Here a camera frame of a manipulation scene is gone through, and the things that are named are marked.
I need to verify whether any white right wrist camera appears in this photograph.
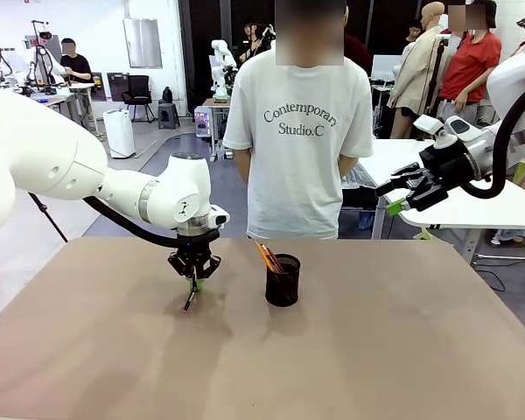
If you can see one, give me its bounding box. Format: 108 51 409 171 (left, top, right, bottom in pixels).
412 115 459 150

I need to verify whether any workbench with aluminium legs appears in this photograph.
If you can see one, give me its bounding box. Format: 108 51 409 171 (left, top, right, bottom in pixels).
200 98 233 162

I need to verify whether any black office chair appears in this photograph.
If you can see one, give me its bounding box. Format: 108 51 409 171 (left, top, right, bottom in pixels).
122 75 157 124

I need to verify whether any grey wall panel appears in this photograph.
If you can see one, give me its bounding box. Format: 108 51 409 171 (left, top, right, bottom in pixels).
122 17 164 70

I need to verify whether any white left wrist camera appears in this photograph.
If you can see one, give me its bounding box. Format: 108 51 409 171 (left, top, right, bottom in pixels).
208 204 231 229

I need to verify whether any white air purifier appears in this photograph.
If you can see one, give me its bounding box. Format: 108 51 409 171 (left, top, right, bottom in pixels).
102 108 137 159

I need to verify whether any person in white t-shirt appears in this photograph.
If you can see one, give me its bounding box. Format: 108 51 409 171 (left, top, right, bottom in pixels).
221 0 375 241

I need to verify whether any mannequin in beige jacket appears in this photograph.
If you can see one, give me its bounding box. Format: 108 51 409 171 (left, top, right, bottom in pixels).
387 2 448 140

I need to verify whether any black marker with red cap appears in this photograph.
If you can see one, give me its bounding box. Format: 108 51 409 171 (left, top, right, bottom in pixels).
180 269 200 314

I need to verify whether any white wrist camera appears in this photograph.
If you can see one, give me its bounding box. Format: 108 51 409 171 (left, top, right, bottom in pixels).
208 204 231 229
412 115 459 150

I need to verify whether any person's right forearm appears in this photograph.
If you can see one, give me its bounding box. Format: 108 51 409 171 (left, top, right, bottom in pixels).
234 147 252 184

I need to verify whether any person's left forearm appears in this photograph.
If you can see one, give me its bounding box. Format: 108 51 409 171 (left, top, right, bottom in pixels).
339 152 359 185

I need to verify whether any white table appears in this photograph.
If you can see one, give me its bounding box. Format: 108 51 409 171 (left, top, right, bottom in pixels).
356 137 525 266

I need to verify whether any person in black shirt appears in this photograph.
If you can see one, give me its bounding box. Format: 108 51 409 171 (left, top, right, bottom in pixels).
59 38 94 84

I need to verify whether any black tripod stand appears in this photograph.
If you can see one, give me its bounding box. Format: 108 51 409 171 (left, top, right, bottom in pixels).
27 191 69 244

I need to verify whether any black mesh pen holder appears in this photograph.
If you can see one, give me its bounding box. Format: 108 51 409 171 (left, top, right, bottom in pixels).
264 253 302 308

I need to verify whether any white robot on desk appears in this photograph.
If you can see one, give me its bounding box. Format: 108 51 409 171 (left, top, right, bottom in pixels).
24 19 67 95

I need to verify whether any yellow pencil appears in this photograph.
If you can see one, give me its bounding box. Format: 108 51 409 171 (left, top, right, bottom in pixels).
255 241 275 270
261 243 284 272

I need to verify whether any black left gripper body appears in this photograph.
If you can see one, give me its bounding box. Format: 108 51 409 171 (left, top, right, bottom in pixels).
177 235 222 263

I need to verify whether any grey step stool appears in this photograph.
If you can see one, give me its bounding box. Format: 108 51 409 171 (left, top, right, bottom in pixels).
157 99 182 131

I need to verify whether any long wooden desk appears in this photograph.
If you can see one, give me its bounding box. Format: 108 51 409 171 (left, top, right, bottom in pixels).
34 82 100 132

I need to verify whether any computer case with lights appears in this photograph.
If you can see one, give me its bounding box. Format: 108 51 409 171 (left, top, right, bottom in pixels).
193 108 213 139

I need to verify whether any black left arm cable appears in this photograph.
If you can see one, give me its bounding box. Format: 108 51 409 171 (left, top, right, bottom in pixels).
81 195 222 251

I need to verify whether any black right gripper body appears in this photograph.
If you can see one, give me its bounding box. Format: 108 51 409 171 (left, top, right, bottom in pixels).
418 143 481 194

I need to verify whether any person in red shirt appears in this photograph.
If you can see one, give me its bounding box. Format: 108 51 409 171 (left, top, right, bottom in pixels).
437 0 504 128

